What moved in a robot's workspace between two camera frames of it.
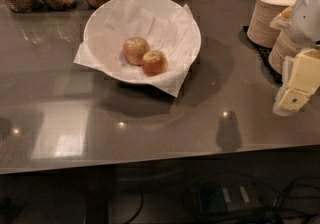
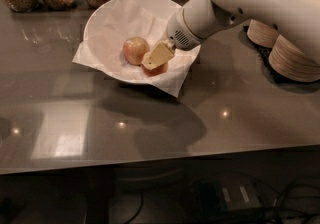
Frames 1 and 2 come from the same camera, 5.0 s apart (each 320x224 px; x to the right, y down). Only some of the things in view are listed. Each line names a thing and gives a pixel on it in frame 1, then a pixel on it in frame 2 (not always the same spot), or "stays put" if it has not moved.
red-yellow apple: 154,63 stays put
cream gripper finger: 302,71 -> 157,56
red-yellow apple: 134,50 stays put
